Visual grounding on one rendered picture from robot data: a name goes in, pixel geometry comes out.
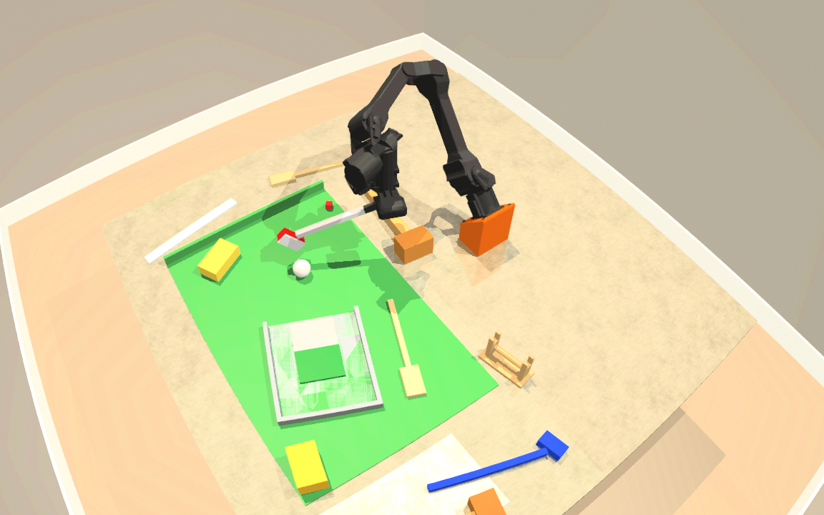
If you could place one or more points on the blue putter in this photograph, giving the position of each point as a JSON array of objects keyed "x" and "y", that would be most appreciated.
[{"x": 548, "y": 444}]

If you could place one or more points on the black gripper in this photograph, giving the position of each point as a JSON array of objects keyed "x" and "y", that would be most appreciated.
[{"x": 389, "y": 204}]

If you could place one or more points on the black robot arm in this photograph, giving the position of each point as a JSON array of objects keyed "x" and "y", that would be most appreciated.
[{"x": 379, "y": 151}]

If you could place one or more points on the white golf ball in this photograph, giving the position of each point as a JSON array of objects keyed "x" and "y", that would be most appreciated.
[{"x": 301, "y": 268}]

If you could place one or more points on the green flat mat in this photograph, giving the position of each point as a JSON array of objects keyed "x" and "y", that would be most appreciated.
[{"x": 346, "y": 269}]

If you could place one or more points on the yellow rectangular block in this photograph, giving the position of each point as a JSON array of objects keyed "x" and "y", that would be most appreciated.
[
  {"x": 307, "y": 467},
  {"x": 219, "y": 259}
]

